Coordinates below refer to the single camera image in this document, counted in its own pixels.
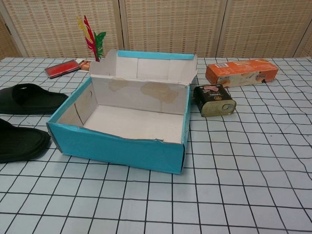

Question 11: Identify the colourful feather shuttlecock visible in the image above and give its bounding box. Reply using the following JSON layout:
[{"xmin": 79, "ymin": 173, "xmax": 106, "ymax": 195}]
[{"xmin": 77, "ymin": 15, "xmax": 108, "ymax": 63}]

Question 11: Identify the red flat ink pad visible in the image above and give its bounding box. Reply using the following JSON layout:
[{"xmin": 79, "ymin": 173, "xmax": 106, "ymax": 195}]
[{"xmin": 44, "ymin": 59, "xmax": 81, "ymax": 79}]

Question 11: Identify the small orange white pack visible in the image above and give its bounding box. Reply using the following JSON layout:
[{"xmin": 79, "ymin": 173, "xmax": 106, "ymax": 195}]
[{"xmin": 77, "ymin": 58, "xmax": 92, "ymax": 72}]

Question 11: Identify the black luncheon meat can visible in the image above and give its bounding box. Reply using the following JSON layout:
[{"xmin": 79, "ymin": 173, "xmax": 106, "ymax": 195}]
[{"xmin": 193, "ymin": 84, "xmax": 237, "ymax": 118}]

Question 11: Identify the orange rectangular carton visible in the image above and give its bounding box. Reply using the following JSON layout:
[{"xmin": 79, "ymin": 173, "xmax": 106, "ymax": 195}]
[{"xmin": 205, "ymin": 58, "xmax": 279, "ymax": 89}]

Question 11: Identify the black rubber slipper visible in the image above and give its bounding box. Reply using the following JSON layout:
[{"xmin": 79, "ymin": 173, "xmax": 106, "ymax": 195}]
[
  {"xmin": 0, "ymin": 83, "xmax": 70, "ymax": 115},
  {"xmin": 0, "ymin": 118, "xmax": 52, "ymax": 164}
]

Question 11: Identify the blue cardboard shoe box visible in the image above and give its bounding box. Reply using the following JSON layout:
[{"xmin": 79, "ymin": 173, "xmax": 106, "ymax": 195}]
[{"xmin": 46, "ymin": 48, "xmax": 198, "ymax": 176}]

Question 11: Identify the blue checked tablecloth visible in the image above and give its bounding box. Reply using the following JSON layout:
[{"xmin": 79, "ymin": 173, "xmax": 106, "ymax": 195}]
[{"xmin": 0, "ymin": 57, "xmax": 312, "ymax": 234}]

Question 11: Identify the woven folding screen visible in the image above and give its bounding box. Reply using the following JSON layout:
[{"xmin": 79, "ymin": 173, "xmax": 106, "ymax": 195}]
[{"xmin": 0, "ymin": 0, "xmax": 312, "ymax": 59}]

